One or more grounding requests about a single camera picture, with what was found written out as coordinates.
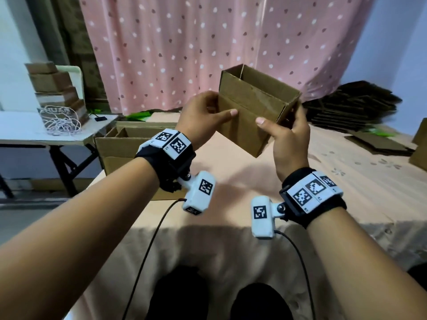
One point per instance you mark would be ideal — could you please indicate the person's left thumb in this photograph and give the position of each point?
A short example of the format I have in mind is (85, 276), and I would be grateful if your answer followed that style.
(224, 114)

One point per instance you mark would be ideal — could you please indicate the large open cardboard box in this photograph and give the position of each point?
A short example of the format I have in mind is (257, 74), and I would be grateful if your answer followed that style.
(116, 151)

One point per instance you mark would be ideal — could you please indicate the person's leg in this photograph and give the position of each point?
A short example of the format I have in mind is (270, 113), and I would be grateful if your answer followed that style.
(262, 303)
(178, 294)

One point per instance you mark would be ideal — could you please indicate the peach floral tablecloth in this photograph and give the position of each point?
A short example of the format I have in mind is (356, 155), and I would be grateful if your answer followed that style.
(233, 236)

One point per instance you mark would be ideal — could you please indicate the person's right hand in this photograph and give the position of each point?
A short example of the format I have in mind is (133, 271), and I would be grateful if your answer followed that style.
(290, 146)

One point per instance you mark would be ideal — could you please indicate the person's left forearm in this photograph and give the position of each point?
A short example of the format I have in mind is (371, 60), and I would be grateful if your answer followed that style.
(73, 243)

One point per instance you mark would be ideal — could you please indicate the black right wristband with markers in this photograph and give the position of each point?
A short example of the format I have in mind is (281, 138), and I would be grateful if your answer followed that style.
(313, 196)

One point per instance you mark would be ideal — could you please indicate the person's right leg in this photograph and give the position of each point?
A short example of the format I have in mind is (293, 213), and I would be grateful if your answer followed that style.
(262, 303)

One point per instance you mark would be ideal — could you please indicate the pink dotted curtain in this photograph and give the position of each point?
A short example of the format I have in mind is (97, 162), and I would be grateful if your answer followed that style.
(186, 46)

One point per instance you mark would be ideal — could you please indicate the person's right thumb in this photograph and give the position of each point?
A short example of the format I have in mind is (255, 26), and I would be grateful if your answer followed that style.
(268, 125)

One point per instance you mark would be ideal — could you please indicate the small black device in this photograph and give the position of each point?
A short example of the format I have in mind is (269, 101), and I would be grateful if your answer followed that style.
(100, 118)

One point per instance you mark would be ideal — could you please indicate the stack of flat cardboard sheets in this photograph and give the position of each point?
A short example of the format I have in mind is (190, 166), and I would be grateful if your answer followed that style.
(350, 104)

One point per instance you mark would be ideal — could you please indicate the stack of brown cardboard boxes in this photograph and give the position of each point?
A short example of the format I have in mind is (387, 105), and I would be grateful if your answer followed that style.
(55, 86)

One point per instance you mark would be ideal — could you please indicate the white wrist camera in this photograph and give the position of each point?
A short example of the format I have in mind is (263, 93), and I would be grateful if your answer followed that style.
(199, 193)
(263, 218)

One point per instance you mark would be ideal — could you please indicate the black left wristband with markers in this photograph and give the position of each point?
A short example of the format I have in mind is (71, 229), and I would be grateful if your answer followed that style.
(166, 156)

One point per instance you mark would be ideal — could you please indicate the white folding table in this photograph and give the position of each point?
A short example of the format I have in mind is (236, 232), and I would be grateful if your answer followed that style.
(23, 129)

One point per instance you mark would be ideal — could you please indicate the flat folded cardboard piece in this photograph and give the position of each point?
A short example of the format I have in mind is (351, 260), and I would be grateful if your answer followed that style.
(377, 141)

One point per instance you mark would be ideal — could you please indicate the small cardboard box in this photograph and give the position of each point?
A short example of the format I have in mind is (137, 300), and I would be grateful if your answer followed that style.
(248, 106)

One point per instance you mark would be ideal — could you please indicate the green plastic bag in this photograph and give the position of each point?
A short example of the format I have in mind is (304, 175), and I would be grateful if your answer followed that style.
(140, 115)
(378, 131)

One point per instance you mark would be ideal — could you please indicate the cardboard box with plain side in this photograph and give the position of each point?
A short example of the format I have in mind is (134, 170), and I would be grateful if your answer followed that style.
(419, 146)

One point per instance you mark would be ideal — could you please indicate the white plastic chair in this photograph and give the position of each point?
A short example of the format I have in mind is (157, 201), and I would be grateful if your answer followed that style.
(75, 78)

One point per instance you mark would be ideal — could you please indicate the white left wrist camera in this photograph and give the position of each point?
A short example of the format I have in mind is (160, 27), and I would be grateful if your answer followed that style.
(199, 193)

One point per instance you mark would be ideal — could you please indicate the person's right forearm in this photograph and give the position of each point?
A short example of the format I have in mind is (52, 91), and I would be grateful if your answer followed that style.
(363, 266)

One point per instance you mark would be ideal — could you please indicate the black wristband with markers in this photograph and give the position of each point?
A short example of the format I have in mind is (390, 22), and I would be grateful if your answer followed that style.
(166, 156)
(313, 196)

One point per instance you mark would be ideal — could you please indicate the person's left hand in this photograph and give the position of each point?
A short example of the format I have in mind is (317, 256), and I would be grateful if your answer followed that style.
(195, 118)

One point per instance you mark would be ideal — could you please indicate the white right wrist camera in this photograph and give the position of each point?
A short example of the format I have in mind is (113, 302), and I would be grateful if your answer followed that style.
(263, 218)

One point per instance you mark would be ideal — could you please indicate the person's left leg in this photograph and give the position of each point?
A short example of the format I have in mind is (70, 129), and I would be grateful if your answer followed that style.
(178, 294)

